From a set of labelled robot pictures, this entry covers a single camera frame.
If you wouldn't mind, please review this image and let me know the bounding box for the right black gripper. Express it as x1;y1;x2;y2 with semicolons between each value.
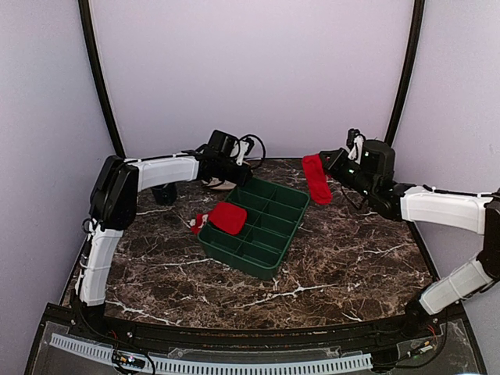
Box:
319;147;377;200

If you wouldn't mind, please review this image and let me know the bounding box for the red sock plain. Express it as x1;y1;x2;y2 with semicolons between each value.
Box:
302;154;332;205

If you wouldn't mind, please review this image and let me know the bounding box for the green divided plastic organizer tray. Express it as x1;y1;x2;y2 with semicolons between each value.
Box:
198;177;309;280

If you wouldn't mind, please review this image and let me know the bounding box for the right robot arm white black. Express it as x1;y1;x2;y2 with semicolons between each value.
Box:
319;136;499;339

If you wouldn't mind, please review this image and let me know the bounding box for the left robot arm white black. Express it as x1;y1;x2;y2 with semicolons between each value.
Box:
75;130;255;308

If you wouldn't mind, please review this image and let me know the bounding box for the beige bird pattern plate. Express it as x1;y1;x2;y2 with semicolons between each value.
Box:
201;178;237;191

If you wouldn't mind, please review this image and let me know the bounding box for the red Santa sock in tray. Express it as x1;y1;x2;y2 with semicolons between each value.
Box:
189;202;248;235

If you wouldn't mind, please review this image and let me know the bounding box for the dark blue cup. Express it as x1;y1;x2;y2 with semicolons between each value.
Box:
151;183;177;205

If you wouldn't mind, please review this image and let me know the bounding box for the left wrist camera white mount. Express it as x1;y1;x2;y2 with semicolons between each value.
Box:
230;137;255;166

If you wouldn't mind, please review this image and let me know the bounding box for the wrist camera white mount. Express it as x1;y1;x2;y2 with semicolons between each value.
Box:
230;137;255;166
346;128;366;164

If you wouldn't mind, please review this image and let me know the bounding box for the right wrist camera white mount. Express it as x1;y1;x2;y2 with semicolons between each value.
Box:
346;128;366;164

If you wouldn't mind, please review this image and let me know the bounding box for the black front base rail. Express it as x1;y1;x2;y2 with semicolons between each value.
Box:
42;300;466;352

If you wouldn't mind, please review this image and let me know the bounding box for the black right frame post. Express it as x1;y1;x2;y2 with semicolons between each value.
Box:
384;0;426;146

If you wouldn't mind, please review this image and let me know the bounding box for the black frame post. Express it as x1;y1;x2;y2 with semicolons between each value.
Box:
77;0;126;158
384;0;426;146

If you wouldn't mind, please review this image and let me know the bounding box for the white slotted cable duct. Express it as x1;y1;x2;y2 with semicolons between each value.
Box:
48;334;373;374

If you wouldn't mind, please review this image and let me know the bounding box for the black left frame post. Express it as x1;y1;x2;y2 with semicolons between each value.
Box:
77;0;126;158

